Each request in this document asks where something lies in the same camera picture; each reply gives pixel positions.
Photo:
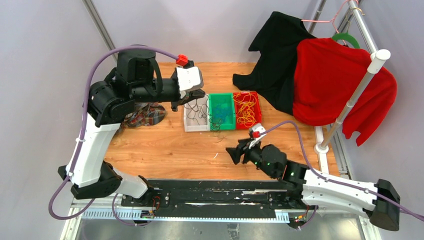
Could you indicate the green hanger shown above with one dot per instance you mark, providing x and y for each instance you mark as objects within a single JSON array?
[{"x": 347, "y": 38}]

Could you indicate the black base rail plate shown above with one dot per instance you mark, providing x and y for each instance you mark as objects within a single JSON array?
[{"x": 208, "y": 201}]

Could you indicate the white clothes rack pole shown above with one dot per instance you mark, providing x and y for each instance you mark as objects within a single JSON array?
[{"x": 378, "y": 59}]

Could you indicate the black t-shirt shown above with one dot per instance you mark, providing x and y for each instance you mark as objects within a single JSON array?
[{"x": 273, "y": 75}]

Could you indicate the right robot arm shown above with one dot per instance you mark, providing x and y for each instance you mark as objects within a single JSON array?
[{"x": 310, "y": 187}]

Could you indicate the plaid shirt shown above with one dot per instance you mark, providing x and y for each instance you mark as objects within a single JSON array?
[{"x": 145, "y": 114}]

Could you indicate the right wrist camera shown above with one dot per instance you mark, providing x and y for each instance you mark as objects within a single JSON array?
[{"x": 257, "y": 132}]

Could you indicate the pink hanger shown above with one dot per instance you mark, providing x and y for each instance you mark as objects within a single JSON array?
[{"x": 318, "y": 12}]

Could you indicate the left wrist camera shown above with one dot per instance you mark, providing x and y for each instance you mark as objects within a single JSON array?
[{"x": 189, "y": 79}]

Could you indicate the white plastic bin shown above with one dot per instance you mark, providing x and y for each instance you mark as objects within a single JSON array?
[{"x": 196, "y": 115}]

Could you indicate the green plastic bin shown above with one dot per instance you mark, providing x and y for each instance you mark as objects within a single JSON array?
[{"x": 222, "y": 112}]

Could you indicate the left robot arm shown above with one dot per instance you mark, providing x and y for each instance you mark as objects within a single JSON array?
[{"x": 143, "y": 74}]

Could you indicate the red plastic bin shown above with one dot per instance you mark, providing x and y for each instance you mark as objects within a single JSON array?
[{"x": 247, "y": 109}]

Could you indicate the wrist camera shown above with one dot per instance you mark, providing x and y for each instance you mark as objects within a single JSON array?
[
  {"x": 257, "y": 132},
  {"x": 189, "y": 79}
]

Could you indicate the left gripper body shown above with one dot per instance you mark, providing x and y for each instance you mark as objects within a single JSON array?
[{"x": 175, "y": 104}]

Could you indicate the red t-shirt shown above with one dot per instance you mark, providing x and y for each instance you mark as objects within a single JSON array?
[{"x": 326, "y": 76}]

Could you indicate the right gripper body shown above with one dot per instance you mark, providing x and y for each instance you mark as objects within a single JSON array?
[{"x": 254, "y": 154}]

